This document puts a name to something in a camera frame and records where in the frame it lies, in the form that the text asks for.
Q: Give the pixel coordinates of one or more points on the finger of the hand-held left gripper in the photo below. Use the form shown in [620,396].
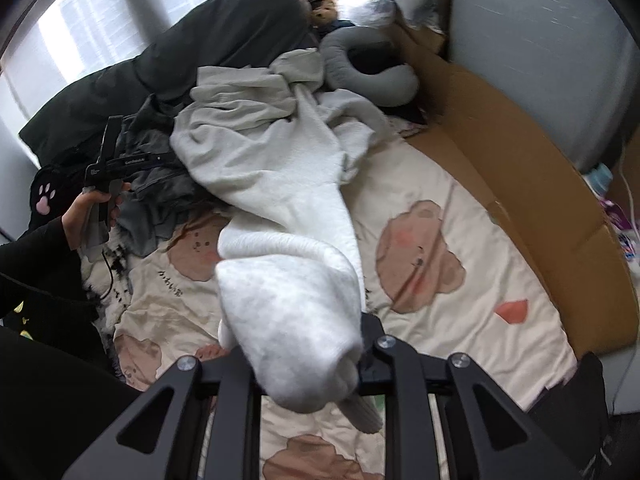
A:
[161,159]

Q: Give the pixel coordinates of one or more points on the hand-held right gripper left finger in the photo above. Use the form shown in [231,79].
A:
[240,385]

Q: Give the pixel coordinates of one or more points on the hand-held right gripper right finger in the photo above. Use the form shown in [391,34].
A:
[372,360]

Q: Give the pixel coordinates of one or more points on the white sweatshirt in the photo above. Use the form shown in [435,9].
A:
[280,185]

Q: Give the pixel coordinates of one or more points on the person's left hand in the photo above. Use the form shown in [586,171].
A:
[77,215]

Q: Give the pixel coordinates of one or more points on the grey camouflage garment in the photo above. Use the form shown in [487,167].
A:
[155,195]

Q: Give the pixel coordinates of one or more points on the black paw print cushion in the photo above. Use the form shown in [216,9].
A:
[47,195]

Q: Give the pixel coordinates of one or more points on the bear print bed sheet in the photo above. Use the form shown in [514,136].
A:
[450,280]

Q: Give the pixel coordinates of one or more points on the spotted fluffy white blanket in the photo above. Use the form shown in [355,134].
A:
[107,280]

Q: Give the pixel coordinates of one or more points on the dark grey pillow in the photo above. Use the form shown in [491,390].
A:
[200,35]

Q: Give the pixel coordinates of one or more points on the window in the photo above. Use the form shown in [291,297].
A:
[100,15]

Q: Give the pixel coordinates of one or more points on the person's legs in black trousers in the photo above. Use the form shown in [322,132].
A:
[45,400]

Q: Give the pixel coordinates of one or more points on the grey neck pillow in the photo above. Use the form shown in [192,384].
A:
[340,50]

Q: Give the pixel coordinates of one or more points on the brown plush toy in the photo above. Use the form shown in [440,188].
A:
[322,7]

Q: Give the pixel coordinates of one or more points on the brown cardboard sheet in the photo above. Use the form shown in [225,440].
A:
[525,170]

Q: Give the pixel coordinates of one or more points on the clear plastic bag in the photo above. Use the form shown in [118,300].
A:
[377,7]

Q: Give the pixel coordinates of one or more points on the white and blue packet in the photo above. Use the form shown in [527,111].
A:
[631,247]

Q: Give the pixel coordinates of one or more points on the purple packet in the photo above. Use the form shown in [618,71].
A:
[616,208]

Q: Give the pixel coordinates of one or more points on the blue bottle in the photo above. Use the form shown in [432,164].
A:
[599,177]

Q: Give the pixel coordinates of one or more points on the grey wrapped mattress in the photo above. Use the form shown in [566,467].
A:
[540,50]

